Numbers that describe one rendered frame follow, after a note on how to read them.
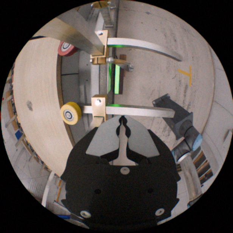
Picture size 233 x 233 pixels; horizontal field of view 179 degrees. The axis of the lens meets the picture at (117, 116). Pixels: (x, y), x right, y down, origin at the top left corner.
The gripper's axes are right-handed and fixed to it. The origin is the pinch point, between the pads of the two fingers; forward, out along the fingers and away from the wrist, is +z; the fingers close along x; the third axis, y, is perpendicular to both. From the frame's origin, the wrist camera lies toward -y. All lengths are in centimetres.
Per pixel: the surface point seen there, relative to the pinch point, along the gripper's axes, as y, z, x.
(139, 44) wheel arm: -17.9, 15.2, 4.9
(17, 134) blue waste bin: 169, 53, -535
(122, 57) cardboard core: -30, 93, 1
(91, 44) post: -12.9, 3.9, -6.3
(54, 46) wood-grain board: -21.1, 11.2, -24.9
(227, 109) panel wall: -17, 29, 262
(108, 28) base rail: -36.6, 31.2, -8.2
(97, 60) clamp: -11.2, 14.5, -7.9
